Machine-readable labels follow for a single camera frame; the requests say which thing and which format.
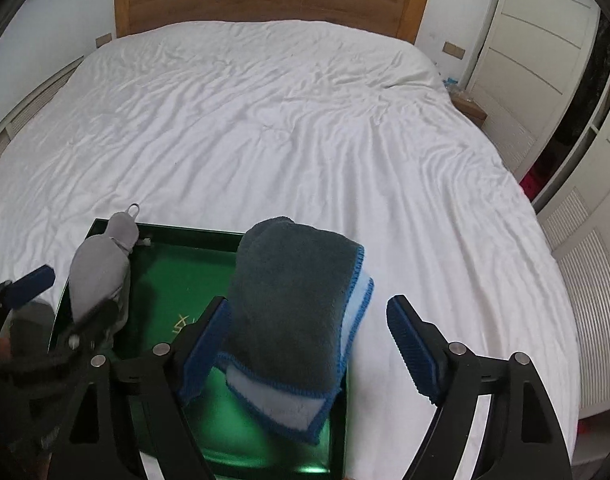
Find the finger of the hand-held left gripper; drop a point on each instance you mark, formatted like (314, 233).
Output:
(92, 327)
(31, 285)

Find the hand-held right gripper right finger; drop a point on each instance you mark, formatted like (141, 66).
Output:
(414, 355)

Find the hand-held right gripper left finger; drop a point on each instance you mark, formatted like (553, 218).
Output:
(204, 360)

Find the grey umbrella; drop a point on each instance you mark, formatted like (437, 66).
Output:
(97, 270)

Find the green tray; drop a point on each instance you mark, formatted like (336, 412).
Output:
(180, 280)

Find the grey towel with blue trim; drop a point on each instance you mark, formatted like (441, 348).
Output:
(290, 300)

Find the red cloth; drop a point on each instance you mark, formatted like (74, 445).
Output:
(530, 182)

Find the bed with white sheet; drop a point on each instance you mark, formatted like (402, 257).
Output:
(285, 135)

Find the wooden nightstand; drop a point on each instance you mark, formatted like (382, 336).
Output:
(470, 106)

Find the white wardrobe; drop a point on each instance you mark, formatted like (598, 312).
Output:
(535, 40)

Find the wooden headboard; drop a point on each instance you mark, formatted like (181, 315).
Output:
(265, 2)

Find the wall switch plate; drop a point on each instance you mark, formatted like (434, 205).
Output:
(103, 40)
(454, 49)

